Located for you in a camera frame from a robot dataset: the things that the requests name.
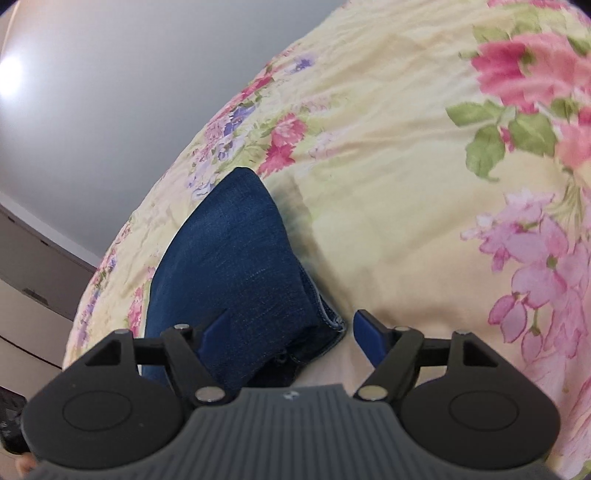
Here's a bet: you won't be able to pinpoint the blue denim jeans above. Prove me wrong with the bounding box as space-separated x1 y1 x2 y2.
144 168 346 392

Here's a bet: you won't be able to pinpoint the beige wardrobe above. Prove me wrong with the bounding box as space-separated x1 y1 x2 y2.
1 208 95 398

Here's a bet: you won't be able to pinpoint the floral yellow quilt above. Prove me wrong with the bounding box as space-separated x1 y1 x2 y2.
65 1 590 479

